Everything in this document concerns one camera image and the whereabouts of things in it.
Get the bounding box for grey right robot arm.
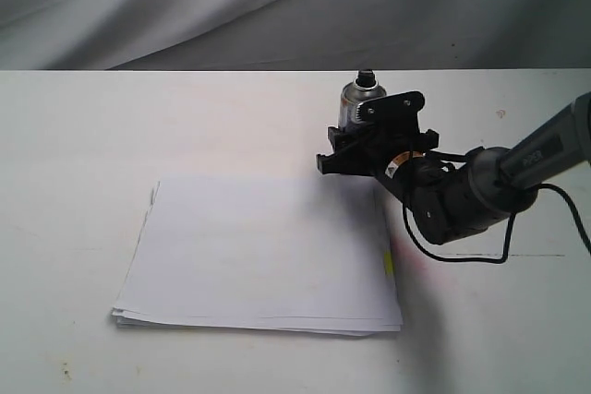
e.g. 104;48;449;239
317;91;590;245

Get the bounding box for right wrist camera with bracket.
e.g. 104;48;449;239
350;90;425;132

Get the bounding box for spray paint can colourful dots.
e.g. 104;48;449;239
338;69;387;132

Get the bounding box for white paper stack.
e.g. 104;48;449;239
112;176;403;336

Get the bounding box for grey backdrop cloth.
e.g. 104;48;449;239
1;0;590;70

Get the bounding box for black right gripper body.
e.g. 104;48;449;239
317;118;439;182

